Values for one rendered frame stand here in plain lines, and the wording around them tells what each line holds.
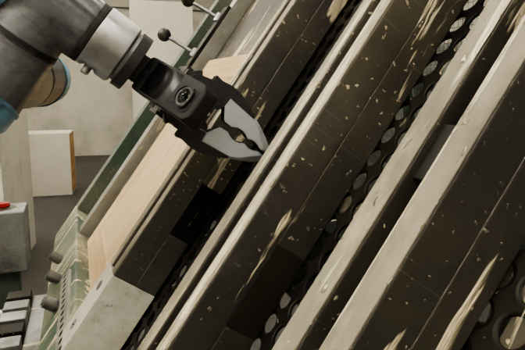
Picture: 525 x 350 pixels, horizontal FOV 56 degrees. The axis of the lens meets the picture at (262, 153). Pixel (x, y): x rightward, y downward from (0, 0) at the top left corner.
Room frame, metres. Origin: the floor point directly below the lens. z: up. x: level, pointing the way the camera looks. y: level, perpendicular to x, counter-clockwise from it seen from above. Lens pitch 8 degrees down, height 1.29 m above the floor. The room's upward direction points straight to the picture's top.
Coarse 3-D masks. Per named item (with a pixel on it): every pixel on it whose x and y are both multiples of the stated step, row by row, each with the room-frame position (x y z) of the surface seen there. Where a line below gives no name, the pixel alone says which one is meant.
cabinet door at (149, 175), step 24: (216, 72) 1.15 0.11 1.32; (168, 144) 1.13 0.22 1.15; (144, 168) 1.19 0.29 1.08; (168, 168) 0.99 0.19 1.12; (120, 192) 1.23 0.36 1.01; (144, 192) 1.04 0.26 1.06; (120, 216) 1.08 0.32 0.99; (96, 240) 1.12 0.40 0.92; (120, 240) 0.96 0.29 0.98; (96, 264) 0.99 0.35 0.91
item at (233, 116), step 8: (232, 104) 0.60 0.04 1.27; (224, 112) 0.60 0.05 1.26; (232, 112) 0.60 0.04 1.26; (240, 112) 0.60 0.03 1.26; (224, 120) 0.60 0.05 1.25; (232, 120) 0.60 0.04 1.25; (240, 120) 0.60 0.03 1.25; (248, 120) 0.61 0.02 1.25; (256, 120) 0.61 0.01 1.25; (240, 128) 0.60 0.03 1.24; (248, 128) 0.61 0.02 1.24; (256, 128) 0.61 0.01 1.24; (248, 136) 0.61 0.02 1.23; (256, 136) 0.61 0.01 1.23; (264, 136) 0.62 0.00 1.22; (256, 144) 0.61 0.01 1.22; (264, 144) 0.62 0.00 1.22; (264, 152) 0.62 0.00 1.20
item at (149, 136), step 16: (240, 0) 1.40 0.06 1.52; (240, 16) 1.40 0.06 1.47; (224, 32) 1.38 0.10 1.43; (208, 48) 1.37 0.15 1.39; (160, 128) 1.32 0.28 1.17; (144, 144) 1.30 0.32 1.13; (128, 160) 1.29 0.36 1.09; (128, 176) 1.29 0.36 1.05; (112, 192) 1.27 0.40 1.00; (96, 208) 1.26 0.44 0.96; (96, 224) 1.26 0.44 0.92
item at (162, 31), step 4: (164, 28) 1.39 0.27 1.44; (160, 32) 1.38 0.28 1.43; (164, 32) 1.38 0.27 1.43; (168, 32) 1.39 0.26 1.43; (160, 36) 1.38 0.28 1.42; (164, 36) 1.38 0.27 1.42; (168, 36) 1.39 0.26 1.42; (160, 40) 1.40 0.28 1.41; (164, 40) 1.39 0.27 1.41; (168, 40) 1.40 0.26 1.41; (172, 40) 1.39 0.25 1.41; (176, 40) 1.39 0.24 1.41; (176, 44) 1.39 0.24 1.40; (180, 44) 1.38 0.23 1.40; (184, 48) 1.38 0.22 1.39; (188, 48) 1.38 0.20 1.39; (196, 48) 1.37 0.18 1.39; (192, 52) 1.37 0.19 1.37; (192, 56) 1.37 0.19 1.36
